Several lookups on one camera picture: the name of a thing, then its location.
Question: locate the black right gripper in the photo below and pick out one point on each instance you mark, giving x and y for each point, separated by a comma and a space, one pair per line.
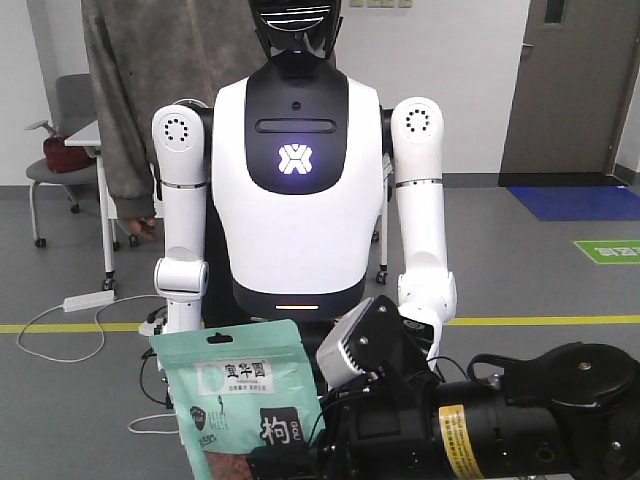
374, 429

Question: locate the teal goji berry pouch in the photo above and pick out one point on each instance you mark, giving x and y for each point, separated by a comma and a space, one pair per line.
238, 388

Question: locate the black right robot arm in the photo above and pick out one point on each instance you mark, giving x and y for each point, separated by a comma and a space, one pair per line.
573, 410

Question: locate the white power strip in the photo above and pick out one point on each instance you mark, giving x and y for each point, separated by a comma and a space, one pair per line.
88, 301

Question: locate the white humanoid robot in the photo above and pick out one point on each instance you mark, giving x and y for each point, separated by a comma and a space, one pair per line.
292, 159

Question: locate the red bag on chair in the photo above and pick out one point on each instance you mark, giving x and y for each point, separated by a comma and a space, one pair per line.
61, 158

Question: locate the grey office chair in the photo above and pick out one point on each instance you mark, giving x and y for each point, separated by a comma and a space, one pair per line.
75, 99

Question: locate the grey door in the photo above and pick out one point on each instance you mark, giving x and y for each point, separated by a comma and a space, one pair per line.
575, 64

